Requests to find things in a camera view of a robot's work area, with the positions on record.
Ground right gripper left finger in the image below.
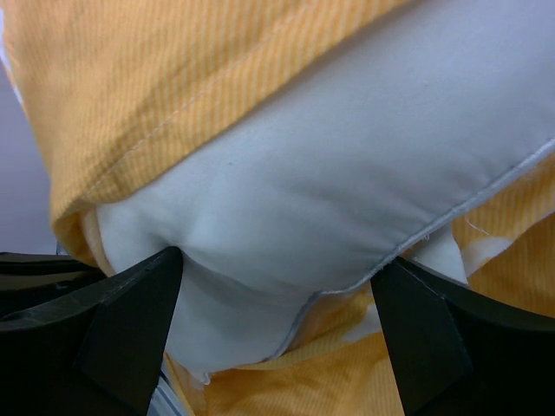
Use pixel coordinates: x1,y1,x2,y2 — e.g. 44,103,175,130
1,248,183,415

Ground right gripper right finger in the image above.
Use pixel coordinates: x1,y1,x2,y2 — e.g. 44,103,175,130
371,258,554,415

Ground white pillow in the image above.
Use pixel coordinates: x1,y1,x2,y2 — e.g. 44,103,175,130
96,1,554,382

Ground orange Mickey Mouse pillowcase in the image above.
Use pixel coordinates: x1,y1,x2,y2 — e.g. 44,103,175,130
1,1,554,415

